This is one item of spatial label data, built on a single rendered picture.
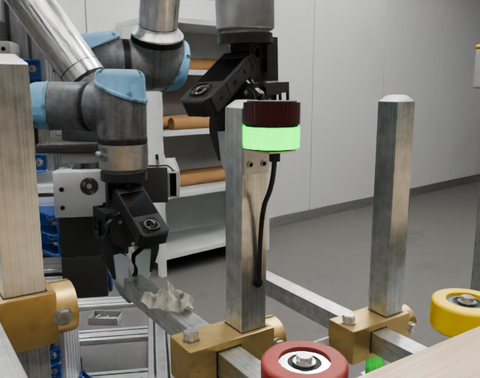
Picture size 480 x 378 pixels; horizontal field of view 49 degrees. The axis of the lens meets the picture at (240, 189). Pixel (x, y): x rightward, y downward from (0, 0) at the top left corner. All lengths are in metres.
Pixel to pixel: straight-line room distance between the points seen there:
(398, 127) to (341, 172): 4.26
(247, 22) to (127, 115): 0.24
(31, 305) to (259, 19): 0.41
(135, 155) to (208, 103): 0.22
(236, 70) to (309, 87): 3.94
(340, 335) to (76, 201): 0.57
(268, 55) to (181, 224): 3.19
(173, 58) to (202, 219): 2.83
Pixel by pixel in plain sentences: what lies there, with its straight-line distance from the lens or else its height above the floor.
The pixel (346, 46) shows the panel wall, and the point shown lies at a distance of 4.96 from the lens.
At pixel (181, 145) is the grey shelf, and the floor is 0.75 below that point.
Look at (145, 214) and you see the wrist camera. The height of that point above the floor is 0.97.
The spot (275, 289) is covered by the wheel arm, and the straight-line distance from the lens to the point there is 0.94.
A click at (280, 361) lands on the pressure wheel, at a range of 0.51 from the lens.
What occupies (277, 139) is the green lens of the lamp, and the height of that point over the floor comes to 1.10.
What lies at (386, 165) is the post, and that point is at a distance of 0.76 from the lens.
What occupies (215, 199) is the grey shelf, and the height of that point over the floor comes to 0.32.
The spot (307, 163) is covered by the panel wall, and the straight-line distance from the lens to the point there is 4.64.
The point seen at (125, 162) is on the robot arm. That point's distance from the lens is 0.80.
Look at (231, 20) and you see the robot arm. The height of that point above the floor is 1.23.
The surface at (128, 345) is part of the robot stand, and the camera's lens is 2.09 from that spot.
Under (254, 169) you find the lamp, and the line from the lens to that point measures 0.59.
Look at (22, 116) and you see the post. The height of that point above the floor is 1.13.
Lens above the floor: 1.15
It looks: 11 degrees down
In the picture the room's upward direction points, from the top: straight up
